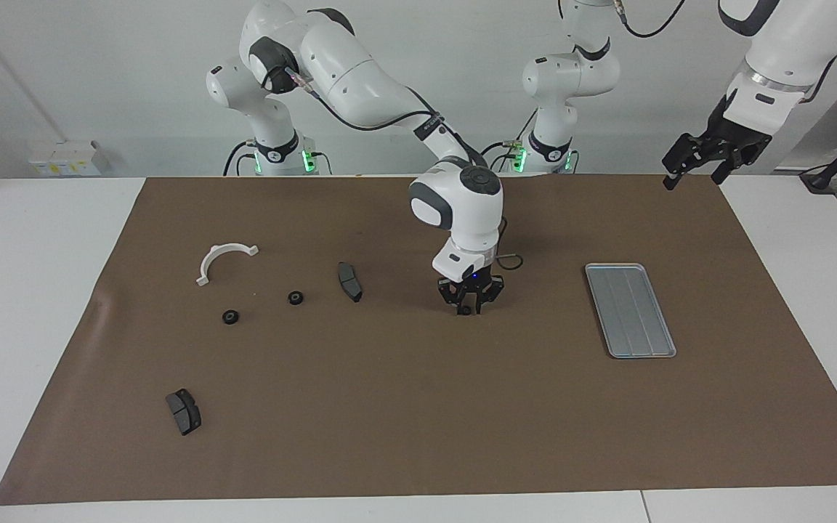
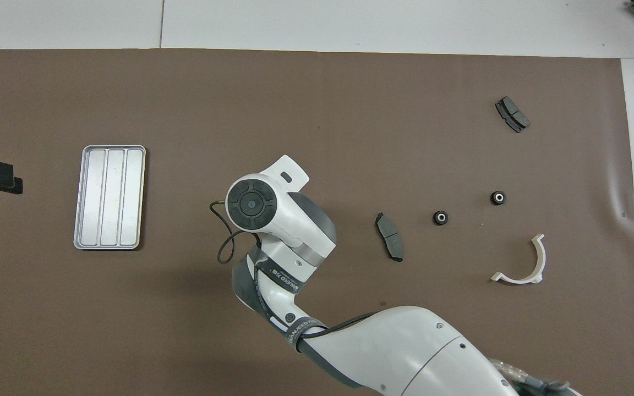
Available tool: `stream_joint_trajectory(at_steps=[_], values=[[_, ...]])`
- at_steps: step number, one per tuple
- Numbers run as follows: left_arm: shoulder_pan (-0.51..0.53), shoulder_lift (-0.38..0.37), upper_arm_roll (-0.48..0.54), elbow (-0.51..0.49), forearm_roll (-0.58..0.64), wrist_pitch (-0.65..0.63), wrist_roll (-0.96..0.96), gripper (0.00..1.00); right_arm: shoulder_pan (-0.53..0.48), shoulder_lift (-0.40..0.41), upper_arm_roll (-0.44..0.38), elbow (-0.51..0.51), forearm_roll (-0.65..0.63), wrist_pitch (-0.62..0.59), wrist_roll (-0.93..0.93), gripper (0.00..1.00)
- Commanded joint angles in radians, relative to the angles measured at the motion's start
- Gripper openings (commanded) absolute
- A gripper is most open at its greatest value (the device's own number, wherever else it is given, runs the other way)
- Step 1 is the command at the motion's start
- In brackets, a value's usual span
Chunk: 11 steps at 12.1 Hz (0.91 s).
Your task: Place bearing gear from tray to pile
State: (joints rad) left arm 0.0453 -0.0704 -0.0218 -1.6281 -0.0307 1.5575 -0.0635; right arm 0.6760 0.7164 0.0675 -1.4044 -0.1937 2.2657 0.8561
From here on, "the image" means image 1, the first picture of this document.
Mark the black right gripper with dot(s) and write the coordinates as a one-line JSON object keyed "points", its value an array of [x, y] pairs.
{"points": [[471, 285]]}

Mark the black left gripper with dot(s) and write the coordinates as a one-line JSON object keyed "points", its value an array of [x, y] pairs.
{"points": [[727, 142]]}

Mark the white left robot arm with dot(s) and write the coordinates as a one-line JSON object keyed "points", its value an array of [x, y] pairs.
{"points": [[567, 76]]}

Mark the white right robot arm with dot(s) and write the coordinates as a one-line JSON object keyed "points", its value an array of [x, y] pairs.
{"points": [[360, 73]]}

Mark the silver metal tray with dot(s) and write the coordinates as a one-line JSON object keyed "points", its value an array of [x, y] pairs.
{"points": [[633, 312]]}

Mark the brown paper table mat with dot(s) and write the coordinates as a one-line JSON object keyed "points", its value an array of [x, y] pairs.
{"points": [[418, 407]]}

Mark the dark grey brake pad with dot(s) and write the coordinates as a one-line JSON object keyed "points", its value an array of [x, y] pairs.
{"points": [[184, 412], [349, 282]]}

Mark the white curved plastic bracket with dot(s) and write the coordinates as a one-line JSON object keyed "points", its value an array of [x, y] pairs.
{"points": [[209, 258]]}

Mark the white wall socket box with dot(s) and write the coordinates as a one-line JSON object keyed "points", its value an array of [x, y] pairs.
{"points": [[62, 156]]}

